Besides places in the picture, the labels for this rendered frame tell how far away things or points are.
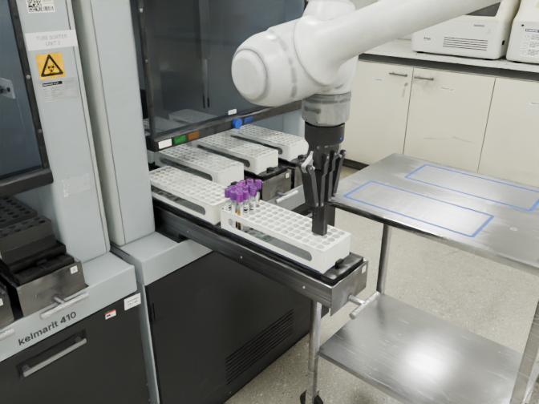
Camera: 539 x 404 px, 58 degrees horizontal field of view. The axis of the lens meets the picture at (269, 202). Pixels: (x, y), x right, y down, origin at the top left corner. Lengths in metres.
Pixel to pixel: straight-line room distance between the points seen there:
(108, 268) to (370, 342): 0.88
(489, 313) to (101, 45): 1.92
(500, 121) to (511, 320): 1.30
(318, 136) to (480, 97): 2.41
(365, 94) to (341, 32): 2.89
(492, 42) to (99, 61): 2.47
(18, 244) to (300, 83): 0.68
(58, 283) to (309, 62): 0.69
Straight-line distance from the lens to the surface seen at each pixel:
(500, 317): 2.40
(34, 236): 1.13
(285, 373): 1.94
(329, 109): 0.88
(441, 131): 3.37
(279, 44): 0.71
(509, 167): 3.28
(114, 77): 1.16
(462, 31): 3.25
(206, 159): 1.45
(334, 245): 0.98
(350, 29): 0.69
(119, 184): 1.21
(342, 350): 1.62
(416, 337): 1.72
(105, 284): 1.17
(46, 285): 1.10
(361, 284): 1.07
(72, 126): 1.12
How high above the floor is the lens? 1.35
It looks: 25 degrees down
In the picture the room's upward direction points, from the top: straight up
